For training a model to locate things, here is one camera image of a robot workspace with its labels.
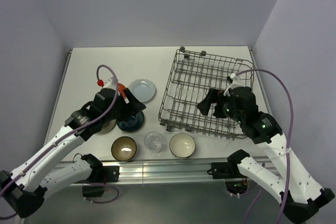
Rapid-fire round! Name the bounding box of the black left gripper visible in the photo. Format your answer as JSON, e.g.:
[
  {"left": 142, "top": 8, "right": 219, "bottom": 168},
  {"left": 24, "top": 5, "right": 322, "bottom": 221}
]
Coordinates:
[{"left": 101, "top": 88, "right": 145, "bottom": 124}]

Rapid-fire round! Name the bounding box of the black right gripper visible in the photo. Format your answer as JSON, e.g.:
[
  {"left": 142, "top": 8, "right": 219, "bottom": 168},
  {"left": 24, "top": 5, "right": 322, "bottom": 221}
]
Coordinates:
[{"left": 196, "top": 87, "right": 243, "bottom": 123}]

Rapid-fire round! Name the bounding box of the white and teal bowl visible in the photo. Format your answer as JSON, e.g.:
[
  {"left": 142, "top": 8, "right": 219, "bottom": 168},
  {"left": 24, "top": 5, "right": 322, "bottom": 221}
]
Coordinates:
[{"left": 169, "top": 133, "right": 196, "bottom": 159}]

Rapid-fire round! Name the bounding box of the clear faceted glass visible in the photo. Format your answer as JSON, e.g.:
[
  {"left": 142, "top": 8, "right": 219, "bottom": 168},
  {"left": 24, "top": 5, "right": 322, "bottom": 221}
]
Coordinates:
[{"left": 144, "top": 132, "right": 163, "bottom": 153}]

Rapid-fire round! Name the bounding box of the brown glazed bowl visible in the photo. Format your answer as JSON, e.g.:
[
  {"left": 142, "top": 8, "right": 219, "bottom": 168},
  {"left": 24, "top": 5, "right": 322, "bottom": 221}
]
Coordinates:
[{"left": 111, "top": 136, "right": 137, "bottom": 162}]

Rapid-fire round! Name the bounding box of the dark teal cup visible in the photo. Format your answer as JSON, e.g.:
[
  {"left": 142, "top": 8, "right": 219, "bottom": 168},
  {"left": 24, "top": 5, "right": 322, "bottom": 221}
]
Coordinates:
[{"left": 117, "top": 116, "right": 138, "bottom": 129}]

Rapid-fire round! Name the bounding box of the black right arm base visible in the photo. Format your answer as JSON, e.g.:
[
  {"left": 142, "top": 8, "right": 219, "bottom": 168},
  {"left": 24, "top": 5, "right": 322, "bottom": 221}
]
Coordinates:
[{"left": 207, "top": 162, "right": 248, "bottom": 196}]

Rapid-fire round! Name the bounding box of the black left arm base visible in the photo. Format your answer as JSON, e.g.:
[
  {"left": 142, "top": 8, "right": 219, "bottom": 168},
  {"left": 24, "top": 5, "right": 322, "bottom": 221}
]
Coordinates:
[{"left": 82, "top": 166, "right": 119, "bottom": 198}]

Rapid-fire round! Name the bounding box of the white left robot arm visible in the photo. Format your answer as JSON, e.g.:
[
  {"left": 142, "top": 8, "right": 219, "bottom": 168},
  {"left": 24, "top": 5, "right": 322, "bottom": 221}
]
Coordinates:
[{"left": 1, "top": 88, "right": 146, "bottom": 218}]

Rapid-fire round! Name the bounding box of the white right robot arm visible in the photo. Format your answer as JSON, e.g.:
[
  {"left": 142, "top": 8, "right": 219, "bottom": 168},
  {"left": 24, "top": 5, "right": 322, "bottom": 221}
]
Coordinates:
[{"left": 197, "top": 87, "right": 335, "bottom": 223}]

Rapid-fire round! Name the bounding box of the orange saucer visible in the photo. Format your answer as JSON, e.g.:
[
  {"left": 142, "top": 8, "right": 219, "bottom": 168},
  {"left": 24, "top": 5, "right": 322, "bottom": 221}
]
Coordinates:
[{"left": 118, "top": 83, "right": 126, "bottom": 93}]

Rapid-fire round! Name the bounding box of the light blue scalloped plate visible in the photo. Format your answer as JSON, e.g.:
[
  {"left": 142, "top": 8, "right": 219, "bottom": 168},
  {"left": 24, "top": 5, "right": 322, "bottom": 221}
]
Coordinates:
[{"left": 128, "top": 79, "right": 156, "bottom": 103}]

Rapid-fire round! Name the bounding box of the dark teal saucer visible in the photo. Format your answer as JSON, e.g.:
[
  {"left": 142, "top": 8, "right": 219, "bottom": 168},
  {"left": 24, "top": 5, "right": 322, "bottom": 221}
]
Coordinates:
[{"left": 120, "top": 112, "right": 145, "bottom": 133}]

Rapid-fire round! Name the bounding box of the grey saucer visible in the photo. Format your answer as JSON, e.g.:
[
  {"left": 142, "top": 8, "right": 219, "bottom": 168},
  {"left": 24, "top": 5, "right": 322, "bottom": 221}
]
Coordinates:
[{"left": 97, "top": 120, "right": 116, "bottom": 135}]

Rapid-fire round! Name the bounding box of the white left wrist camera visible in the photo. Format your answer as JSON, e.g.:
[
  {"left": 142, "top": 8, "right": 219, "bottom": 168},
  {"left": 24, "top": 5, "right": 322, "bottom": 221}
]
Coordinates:
[{"left": 102, "top": 77, "right": 129, "bottom": 103}]

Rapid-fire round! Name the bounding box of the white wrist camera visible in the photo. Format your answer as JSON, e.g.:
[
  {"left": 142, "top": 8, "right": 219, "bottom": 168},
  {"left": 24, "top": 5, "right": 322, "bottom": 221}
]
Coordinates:
[
  {"left": 102, "top": 77, "right": 129, "bottom": 103},
  {"left": 223, "top": 73, "right": 244, "bottom": 96}
]

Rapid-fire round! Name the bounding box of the grey wire dish rack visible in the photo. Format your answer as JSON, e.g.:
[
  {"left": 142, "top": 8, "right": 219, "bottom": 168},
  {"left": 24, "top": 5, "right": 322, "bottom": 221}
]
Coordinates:
[{"left": 157, "top": 46, "right": 255, "bottom": 141}]

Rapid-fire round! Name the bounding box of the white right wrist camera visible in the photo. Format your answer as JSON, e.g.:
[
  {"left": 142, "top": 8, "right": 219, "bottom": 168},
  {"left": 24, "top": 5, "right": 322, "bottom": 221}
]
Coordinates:
[{"left": 223, "top": 73, "right": 244, "bottom": 96}]

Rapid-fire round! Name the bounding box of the aluminium mounting rail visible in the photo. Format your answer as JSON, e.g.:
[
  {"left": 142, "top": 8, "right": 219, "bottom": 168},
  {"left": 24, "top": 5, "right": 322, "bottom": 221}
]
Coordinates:
[{"left": 52, "top": 157, "right": 271, "bottom": 185}]

